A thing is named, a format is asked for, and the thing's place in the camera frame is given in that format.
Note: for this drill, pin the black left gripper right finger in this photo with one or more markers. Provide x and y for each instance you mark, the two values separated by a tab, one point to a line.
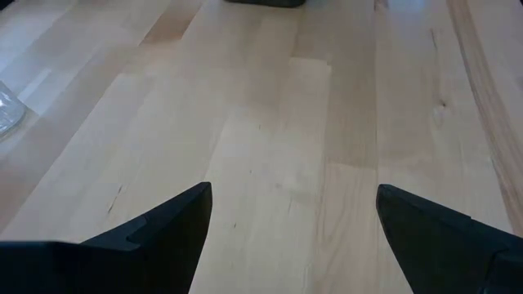
457	261

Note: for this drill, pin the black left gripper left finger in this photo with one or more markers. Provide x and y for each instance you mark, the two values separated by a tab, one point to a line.
122	269

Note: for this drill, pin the dark smoky plastic bin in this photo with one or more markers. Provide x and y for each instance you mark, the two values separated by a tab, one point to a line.
265	3

